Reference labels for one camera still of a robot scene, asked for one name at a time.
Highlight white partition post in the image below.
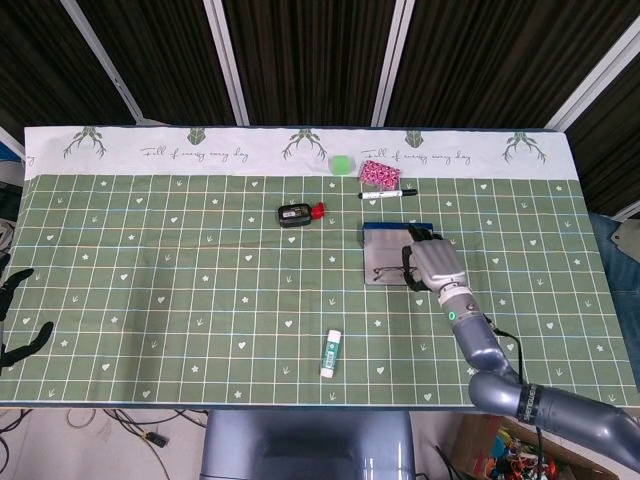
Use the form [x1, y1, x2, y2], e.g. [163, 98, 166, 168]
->
[59, 0, 151, 126]
[370, 0, 424, 126]
[202, 0, 250, 126]
[544, 19, 640, 132]

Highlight wire-frame eyeglasses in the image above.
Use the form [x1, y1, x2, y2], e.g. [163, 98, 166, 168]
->
[373, 266, 421, 284]

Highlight blue white board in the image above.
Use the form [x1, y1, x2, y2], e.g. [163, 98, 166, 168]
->
[0, 125, 26, 176]

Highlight green grid tablecloth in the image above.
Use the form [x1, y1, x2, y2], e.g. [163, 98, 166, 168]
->
[0, 124, 637, 409]

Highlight blue denim cloth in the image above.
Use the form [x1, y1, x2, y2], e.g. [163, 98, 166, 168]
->
[592, 213, 640, 329]

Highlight blue-grey robot torso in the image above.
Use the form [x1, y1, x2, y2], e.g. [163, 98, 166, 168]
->
[199, 410, 417, 480]

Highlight white green glue stick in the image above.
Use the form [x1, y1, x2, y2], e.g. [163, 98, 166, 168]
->
[318, 328, 344, 379]

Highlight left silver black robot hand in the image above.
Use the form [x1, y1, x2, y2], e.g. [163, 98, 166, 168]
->
[0, 268, 55, 374]

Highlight black ink bottle red cap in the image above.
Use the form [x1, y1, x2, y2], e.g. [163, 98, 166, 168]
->
[276, 201, 327, 230]

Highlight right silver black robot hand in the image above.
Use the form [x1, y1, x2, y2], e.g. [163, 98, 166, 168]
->
[401, 223, 469, 294]

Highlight cardboard box of colourful toys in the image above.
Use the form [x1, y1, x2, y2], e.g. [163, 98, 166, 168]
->
[452, 413, 621, 480]

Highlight blue glasses case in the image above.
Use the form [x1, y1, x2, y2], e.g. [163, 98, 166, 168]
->
[361, 221, 435, 286]

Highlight black floor cable tangle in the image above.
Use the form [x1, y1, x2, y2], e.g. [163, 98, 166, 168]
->
[97, 407, 209, 451]

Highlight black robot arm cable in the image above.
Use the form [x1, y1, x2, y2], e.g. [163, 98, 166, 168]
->
[482, 313, 549, 480]

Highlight white marker pen black cap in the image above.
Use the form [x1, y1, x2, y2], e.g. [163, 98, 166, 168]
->
[357, 188, 419, 201]

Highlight grey flat plate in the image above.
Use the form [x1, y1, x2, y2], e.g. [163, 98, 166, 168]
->
[608, 219, 640, 251]

